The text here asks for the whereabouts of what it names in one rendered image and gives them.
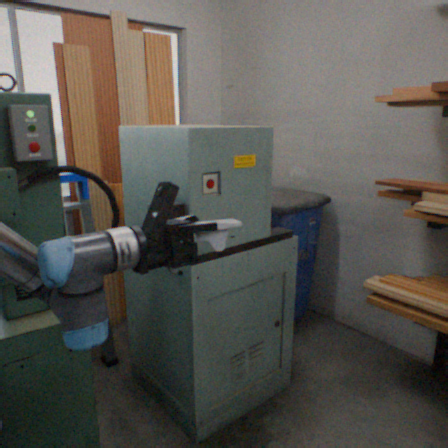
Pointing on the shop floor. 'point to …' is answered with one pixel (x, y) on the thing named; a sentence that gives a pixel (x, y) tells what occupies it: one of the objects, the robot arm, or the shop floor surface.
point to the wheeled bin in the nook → (311, 213)
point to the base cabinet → (49, 401)
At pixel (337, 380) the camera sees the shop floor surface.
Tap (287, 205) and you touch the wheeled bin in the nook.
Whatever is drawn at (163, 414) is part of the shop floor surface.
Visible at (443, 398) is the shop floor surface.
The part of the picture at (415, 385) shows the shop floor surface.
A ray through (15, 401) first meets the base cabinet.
